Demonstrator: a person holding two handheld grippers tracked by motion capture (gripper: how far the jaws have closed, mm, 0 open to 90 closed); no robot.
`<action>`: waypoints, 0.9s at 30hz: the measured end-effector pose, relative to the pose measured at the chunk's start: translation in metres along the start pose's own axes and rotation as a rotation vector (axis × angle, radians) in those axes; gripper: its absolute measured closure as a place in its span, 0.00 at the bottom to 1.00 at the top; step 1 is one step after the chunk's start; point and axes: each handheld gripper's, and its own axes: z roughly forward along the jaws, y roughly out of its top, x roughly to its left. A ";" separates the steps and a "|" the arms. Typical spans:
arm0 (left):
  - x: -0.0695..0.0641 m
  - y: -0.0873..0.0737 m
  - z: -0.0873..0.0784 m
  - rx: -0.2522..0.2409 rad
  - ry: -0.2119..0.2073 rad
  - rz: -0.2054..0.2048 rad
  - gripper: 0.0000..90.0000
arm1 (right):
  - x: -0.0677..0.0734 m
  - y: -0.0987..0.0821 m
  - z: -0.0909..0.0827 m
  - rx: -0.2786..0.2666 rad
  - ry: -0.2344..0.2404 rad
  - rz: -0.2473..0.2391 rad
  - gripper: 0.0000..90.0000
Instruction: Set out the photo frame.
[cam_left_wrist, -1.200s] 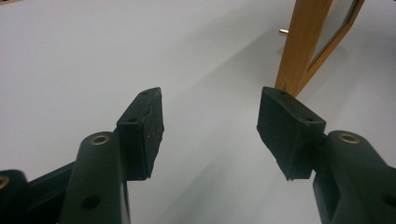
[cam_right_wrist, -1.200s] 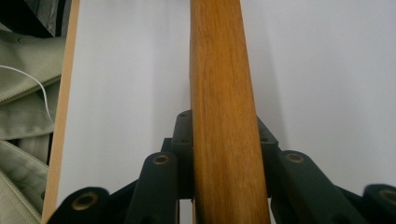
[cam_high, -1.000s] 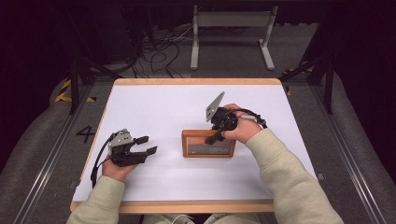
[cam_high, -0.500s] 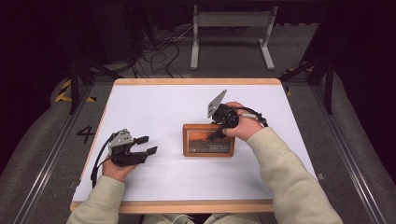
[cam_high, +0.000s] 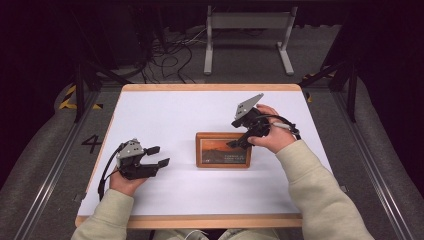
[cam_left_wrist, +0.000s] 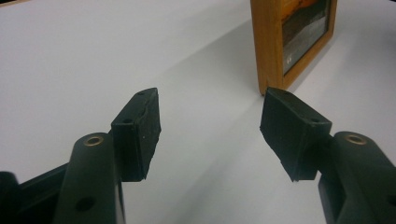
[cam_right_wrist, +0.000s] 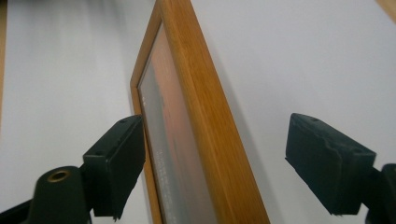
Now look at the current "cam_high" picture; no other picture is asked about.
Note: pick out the person's legs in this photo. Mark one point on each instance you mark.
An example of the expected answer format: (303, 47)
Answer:
(253, 235)

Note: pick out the yellow black floor tape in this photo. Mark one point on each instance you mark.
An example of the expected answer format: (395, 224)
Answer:
(309, 97)
(68, 100)

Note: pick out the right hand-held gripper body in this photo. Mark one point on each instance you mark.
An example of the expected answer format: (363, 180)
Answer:
(253, 121)

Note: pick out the grey metal floor rail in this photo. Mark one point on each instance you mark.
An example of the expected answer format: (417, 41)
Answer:
(50, 176)
(383, 180)

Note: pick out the wooden picture frame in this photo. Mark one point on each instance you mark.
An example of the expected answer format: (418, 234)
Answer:
(220, 155)

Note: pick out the grey table bracket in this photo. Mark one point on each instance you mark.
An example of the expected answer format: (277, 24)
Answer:
(344, 188)
(80, 198)

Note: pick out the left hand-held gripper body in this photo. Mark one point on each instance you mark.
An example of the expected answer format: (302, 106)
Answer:
(131, 168)

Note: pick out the person's left hand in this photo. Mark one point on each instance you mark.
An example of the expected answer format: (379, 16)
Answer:
(125, 186)

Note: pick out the grey metal stand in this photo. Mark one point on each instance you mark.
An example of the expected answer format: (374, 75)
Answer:
(248, 21)

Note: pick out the person's right hand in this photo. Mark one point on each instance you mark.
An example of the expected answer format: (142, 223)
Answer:
(276, 136)

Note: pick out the black metal stand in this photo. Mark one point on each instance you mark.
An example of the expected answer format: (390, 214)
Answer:
(350, 90)
(80, 86)

